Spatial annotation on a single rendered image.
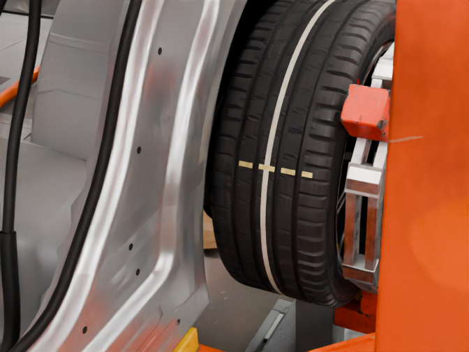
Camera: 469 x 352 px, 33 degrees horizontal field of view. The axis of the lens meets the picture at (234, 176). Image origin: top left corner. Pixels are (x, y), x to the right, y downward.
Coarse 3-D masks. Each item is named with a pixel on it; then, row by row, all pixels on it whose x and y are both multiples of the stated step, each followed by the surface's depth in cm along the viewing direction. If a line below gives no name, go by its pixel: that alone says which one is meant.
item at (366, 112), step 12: (348, 96) 134; (360, 96) 134; (372, 96) 133; (384, 96) 132; (348, 108) 134; (360, 108) 133; (372, 108) 132; (384, 108) 132; (348, 120) 133; (360, 120) 133; (372, 120) 132; (384, 120) 132; (348, 132) 139; (360, 132) 137; (372, 132) 135; (384, 132) 134
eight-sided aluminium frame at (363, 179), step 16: (384, 64) 144; (384, 80) 143; (368, 144) 143; (384, 144) 139; (352, 160) 141; (384, 160) 139; (352, 176) 140; (368, 176) 139; (384, 176) 139; (352, 192) 141; (368, 192) 140; (384, 192) 142; (352, 208) 143; (368, 208) 141; (352, 224) 145; (368, 224) 143; (352, 240) 146; (368, 240) 145; (352, 256) 148; (368, 256) 147; (352, 272) 150; (368, 272) 148; (368, 288) 167
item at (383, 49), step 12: (384, 48) 157; (372, 60) 151; (372, 72) 161; (348, 144) 162; (372, 144) 174; (348, 156) 156; (372, 156) 174; (336, 192) 146; (336, 204) 147; (336, 216) 149; (336, 228) 151; (360, 228) 185; (336, 240) 152; (336, 252) 154; (360, 252) 178
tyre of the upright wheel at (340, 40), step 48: (288, 0) 158; (336, 0) 158; (288, 48) 147; (336, 48) 143; (240, 96) 145; (288, 96) 142; (336, 96) 139; (240, 144) 145; (288, 144) 140; (336, 144) 139; (240, 192) 146; (288, 192) 141; (240, 240) 151; (288, 240) 145; (288, 288) 157; (336, 288) 158
